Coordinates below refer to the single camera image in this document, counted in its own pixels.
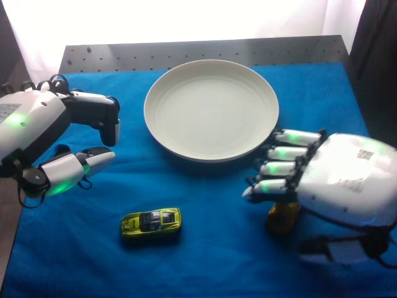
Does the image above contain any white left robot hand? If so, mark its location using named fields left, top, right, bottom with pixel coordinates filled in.
left=0, top=73, right=121, bottom=209

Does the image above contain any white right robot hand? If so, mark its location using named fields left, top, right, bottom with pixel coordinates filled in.
left=241, top=129, right=397, bottom=268

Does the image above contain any yellow toy car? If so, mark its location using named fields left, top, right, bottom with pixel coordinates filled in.
left=265, top=201, right=300, bottom=238

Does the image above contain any green toy car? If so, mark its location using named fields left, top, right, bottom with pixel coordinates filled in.
left=120, top=207, right=183, bottom=240

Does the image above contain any white round plate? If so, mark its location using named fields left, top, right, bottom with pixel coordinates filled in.
left=143, top=59, right=280, bottom=164

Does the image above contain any blue cloth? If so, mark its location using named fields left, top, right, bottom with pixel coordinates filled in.
left=0, top=61, right=397, bottom=298

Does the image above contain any white curtain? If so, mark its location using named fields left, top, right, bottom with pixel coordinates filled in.
left=0, top=0, right=367, bottom=47

